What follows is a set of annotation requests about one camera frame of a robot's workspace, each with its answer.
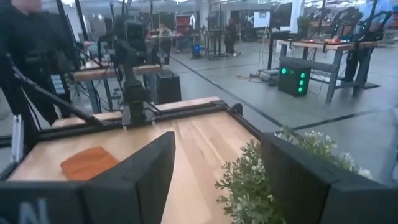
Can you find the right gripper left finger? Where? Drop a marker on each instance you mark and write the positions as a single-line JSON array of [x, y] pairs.
[[109, 202]]

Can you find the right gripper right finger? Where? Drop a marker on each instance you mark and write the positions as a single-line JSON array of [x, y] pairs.
[[311, 199]]

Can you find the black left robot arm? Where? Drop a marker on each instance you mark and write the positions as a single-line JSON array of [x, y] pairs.
[[135, 93]]

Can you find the orange folded cloth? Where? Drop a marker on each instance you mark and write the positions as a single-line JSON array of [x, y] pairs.
[[88, 163]]

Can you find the green potted plant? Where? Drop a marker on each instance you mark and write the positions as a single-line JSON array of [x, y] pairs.
[[245, 186]]

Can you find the black computer green lights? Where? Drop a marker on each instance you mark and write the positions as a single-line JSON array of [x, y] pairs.
[[293, 81]]

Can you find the black computer box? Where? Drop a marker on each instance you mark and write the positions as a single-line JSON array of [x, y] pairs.
[[169, 87]]

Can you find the wooden top desk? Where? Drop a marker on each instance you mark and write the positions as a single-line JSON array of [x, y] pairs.
[[335, 46], [93, 73]]

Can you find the person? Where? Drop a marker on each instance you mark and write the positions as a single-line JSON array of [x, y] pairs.
[[164, 31], [34, 46], [377, 7], [231, 35]]

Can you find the device with blue light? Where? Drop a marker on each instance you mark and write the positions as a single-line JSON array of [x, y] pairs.
[[196, 49]]

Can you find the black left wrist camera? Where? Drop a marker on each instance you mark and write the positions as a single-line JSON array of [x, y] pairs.
[[134, 31]]

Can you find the black wall screen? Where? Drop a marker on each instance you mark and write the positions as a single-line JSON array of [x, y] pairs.
[[281, 15]]

